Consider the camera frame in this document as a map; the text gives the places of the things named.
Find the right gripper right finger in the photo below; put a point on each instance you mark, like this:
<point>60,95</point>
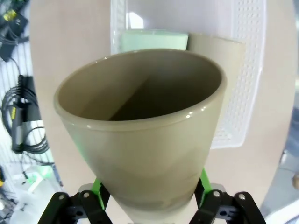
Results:
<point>206,193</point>

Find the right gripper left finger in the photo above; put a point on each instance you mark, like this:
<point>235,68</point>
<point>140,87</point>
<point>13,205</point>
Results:
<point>98,193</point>

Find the beige cup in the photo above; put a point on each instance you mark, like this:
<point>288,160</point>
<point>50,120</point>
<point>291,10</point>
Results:
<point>140,151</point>
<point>229,60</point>

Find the white perforated plastic basket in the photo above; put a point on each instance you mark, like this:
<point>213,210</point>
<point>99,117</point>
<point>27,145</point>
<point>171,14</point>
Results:
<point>247,70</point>

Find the black power adapter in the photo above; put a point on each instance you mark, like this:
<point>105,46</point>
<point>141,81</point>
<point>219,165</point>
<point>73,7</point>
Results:
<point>15,25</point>

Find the green lit white bracket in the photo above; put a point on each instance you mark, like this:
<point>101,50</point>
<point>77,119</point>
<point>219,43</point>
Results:
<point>38,177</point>

